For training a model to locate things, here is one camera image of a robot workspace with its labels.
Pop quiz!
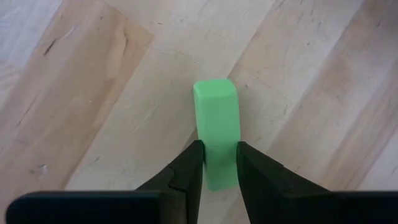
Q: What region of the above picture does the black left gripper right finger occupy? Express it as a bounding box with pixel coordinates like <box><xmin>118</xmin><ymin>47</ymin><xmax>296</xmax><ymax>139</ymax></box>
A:
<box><xmin>236</xmin><ymin>141</ymin><xmax>331</xmax><ymax>224</ymax></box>

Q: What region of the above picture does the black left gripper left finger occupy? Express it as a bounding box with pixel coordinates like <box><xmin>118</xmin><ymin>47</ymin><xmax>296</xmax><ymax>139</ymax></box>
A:
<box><xmin>135</xmin><ymin>139</ymin><xmax>206</xmax><ymax>224</ymax></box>

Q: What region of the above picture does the green eraser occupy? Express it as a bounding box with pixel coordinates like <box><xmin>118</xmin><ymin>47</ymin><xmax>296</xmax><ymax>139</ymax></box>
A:
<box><xmin>192</xmin><ymin>78</ymin><xmax>242</xmax><ymax>192</ymax></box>

